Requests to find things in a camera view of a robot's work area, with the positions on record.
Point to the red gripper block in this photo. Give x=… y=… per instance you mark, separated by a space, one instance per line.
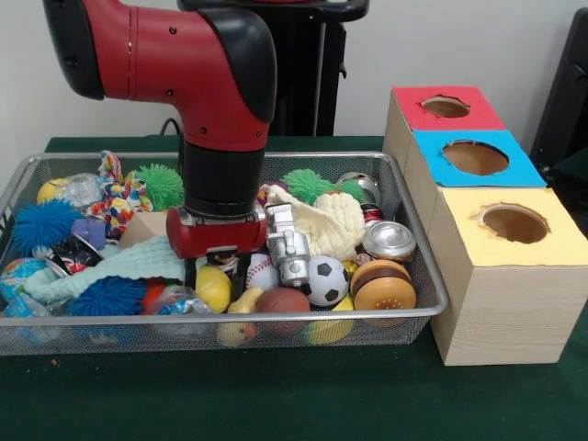
x=216 y=239

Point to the yellow plush toy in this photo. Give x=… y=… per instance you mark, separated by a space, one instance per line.
x=245 y=301

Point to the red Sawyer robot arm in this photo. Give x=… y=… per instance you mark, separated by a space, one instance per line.
x=184 y=59

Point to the wooden box with three holes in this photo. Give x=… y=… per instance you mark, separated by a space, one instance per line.
x=505 y=312

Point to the white baseball toy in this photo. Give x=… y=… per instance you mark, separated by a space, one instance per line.
x=262 y=271

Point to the brown ball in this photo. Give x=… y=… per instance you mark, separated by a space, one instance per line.
x=282 y=301

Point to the mint green knitted cloth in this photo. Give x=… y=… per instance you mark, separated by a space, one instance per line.
x=138 y=264

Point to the silver robot figure toy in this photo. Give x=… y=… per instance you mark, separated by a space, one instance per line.
x=289 y=248

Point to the black and white soccer ball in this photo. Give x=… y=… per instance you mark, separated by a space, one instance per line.
x=327 y=281

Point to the cream knitted cloth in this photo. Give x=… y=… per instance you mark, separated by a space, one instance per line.
x=331 y=225

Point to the dark green table cloth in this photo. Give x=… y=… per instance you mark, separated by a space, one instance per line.
x=574 y=184
x=275 y=399

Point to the wooden toy hamburger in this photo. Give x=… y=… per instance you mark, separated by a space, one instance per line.
x=383 y=294

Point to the crushed silver drink can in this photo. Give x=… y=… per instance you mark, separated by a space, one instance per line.
x=388 y=239

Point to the blue spiky rubber ball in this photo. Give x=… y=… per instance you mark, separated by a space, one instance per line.
x=43 y=227

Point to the black flat panel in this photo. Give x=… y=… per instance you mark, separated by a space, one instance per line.
x=569 y=92

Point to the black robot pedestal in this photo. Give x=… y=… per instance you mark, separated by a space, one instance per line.
x=321 y=69

